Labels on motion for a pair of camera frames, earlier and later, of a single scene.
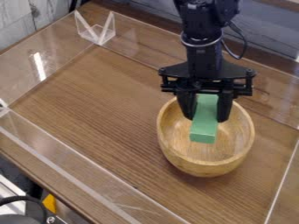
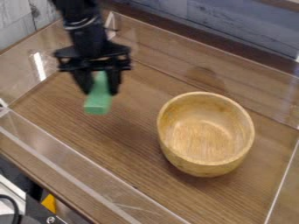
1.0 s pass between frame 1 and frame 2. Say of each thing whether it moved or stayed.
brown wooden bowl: stayed
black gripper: moved
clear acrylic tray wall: stayed
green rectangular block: moved
